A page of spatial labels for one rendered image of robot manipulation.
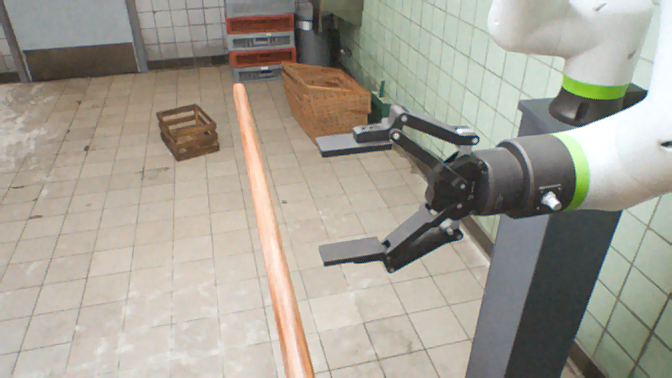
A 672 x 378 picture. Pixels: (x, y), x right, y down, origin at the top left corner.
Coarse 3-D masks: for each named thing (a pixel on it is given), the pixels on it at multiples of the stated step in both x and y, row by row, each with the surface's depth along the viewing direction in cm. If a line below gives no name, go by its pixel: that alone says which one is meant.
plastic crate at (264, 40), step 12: (228, 36) 433; (240, 36) 435; (252, 36) 437; (264, 36) 440; (276, 36) 442; (288, 36) 476; (228, 48) 438; (240, 48) 440; (252, 48) 443; (264, 48) 445; (276, 48) 448
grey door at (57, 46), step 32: (0, 0) 423; (32, 0) 430; (64, 0) 437; (96, 0) 443; (128, 0) 448; (32, 32) 443; (64, 32) 450; (96, 32) 457; (128, 32) 464; (32, 64) 456; (64, 64) 464; (96, 64) 471; (128, 64) 478
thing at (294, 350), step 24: (240, 96) 113; (240, 120) 103; (264, 192) 79; (264, 216) 73; (264, 240) 69; (264, 264) 66; (288, 288) 61; (288, 312) 57; (288, 336) 54; (288, 360) 52
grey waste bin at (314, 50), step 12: (300, 12) 459; (312, 12) 458; (300, 24) 454; (312, 24) 450; (324, 24) 454; (300, 36) 462; (312, 36) 456; (324, 36) 460; (300, 48) 468; (312, 48) 462; (324, 48) 466; (300, 60) 474; (312, 60) 468; (324, 60) 472
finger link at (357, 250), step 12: (360, 240) 57; (372, 240) 57; (324, 252) 56; (336, 252) 56; (348, 252) 56; (360, 252) 56; (372, 252) 56; (384, 252) 56; (324, 264) 55; (336, 264) 55
